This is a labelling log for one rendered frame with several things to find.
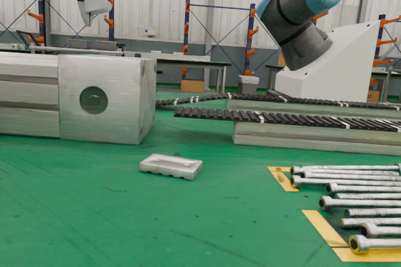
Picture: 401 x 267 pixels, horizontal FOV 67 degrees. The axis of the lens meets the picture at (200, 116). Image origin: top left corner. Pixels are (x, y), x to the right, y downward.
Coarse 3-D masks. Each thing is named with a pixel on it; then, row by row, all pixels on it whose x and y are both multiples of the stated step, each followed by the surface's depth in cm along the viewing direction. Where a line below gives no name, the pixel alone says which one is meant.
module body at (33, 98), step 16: (0, 64) 33; (16, 64) 32; (32, 64) 32; (48, 64) 33; (0, 80) 34; (16, 80) 34; (32, 80) 34; (48, 80) 34; (0, 96) 33; (16, 96) 33; (32, 96) 33; (48, 96) 33; (0, 112) 34; (16, 112) 34; (32, 112) 34; (48, 112) 33; (0, 128) 34; (16, 128) 34; (32, 128) 34; (48, 128) 34
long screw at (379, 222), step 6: (342, 222) 19; (348, 222) 19; (354, 222) 19; (360, 222) 19; (366, 222) 19; (372, 222) 19; (378, 222) 19; (384, 222) 20; (390, 222) 20; (396, 222) 20
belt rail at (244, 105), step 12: (228, 108) 55; (240, 108) 56; (252, 108) 56; (264, 108) 55; (276, 108) 55; (288, 108) 55; (300, 108) 55; (312, 108) 55; (324, 108) 54; (336, 108) 54; (348, 108) 54; (360, 108) 54; (372, 108) 54; (396, 120) 54
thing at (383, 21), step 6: (378, 18) 779; (384, 18) 769; (396, 18) 718; (378, 36) 777; (390, 36) 786; (378, 42) 778; (384, 42) 755; (390, 42) 736; (378, 48) 783; (378, 54) 787; (372, 66) 800; (372, 84) 801
